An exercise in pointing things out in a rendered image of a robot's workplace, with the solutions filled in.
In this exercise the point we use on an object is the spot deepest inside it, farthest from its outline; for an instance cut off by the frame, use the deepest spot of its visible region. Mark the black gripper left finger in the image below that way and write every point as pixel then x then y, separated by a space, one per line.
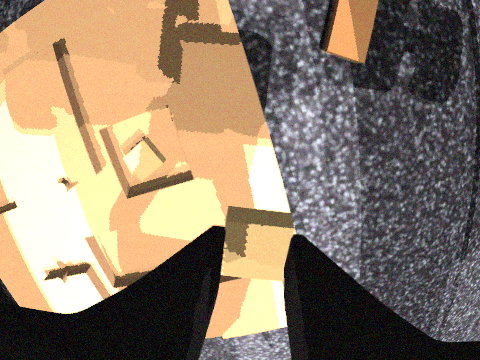
pixel 162 316

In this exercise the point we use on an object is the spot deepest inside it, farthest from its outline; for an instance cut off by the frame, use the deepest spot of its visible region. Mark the orange rectangular block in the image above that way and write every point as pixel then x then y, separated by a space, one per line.
pixel 351 27

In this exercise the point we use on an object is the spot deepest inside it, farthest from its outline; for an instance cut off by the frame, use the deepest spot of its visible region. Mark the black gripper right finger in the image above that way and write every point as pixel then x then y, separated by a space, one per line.
pixel 332 317

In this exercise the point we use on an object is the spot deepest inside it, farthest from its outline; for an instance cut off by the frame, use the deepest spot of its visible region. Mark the tan block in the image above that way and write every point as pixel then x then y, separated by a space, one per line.
pixel 256 243
pixel 144 159

